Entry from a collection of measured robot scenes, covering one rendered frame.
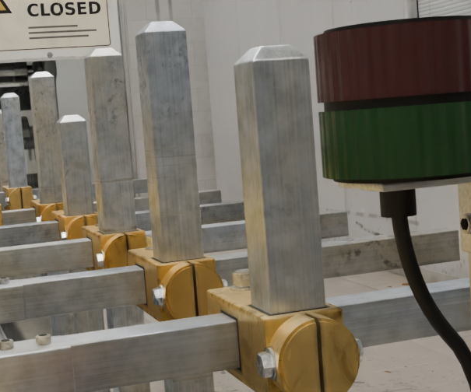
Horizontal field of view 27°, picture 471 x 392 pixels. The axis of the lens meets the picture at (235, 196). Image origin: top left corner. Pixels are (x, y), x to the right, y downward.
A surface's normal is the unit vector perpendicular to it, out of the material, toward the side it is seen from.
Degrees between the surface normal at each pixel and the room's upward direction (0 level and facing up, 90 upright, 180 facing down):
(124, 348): 90
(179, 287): 90
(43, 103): 90
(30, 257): 90
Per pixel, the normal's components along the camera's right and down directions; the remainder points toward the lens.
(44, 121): 0.32, 0.06
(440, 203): -0.95, 0.10
